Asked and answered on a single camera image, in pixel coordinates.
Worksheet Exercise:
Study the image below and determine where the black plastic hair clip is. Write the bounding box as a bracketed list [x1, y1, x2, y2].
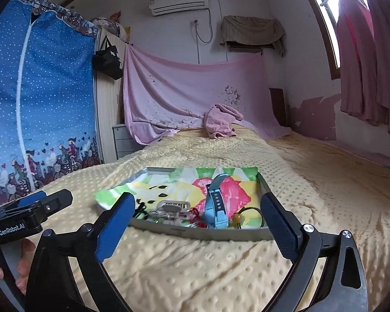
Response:
[133, 202, 148, 220]

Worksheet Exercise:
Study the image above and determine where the person's left hand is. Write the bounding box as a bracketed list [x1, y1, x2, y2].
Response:
[0, 238, 36, 295]

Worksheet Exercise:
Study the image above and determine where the silver metal tray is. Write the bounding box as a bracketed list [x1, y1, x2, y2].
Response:
[97, 165, 281, 242]

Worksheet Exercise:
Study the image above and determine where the yellow dotted bed blanket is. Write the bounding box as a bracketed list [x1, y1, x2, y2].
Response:
[44, 129, 390, 311]

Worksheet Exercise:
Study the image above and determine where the white rectangular hair comb clip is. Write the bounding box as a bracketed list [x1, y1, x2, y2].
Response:
[156, 200, 191, 213]

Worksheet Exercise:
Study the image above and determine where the colourful floral tray cloth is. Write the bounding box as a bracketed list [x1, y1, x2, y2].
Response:
[94, 167, 265, 229]

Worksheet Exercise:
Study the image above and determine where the blue wrist watch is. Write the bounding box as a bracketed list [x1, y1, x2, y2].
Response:
[202, 173, 229, 230]

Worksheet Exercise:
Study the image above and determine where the grey drawer cabinet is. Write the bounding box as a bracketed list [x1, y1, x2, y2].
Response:
[113, 124, 144, 159]

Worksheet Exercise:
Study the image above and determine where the blue dotted fabric wardrobe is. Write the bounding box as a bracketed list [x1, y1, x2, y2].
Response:
[0, 0, 100, 205]

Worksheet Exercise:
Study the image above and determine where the beige wooden cabinet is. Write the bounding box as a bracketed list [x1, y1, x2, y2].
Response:
[93, 29, 128, 164]

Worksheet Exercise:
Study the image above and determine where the crumpled pink towel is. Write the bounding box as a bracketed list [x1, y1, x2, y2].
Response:
[204, 103, 244, 139]

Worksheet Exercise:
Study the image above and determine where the pink hanging sheet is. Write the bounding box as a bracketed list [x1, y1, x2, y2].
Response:
[123, 46, 292, 145]

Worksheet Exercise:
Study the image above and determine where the dark wooden headboard panel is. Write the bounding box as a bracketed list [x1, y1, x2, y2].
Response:
[269, 88, 288, 127]

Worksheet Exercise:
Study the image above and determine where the black hanging bag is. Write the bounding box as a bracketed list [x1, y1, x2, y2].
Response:
[92, 36, 123, 80]

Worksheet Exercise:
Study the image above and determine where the olive cloth on shelf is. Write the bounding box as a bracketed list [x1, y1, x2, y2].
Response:
[220, 16, 285, 58]

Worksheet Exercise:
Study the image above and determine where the pink window curtain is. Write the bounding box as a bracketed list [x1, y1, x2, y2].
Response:
[336, 0, 390, 135]

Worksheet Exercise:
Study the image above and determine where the white air conditioner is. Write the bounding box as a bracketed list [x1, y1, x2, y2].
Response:
[149, 0, 209, 16]

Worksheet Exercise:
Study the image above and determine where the amber bead black cord necklace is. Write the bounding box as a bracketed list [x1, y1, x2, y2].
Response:
[231, 206, 265, 229]

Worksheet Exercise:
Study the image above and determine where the wooden window frame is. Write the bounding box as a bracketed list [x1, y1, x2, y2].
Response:
[308, 0, 340, 80]

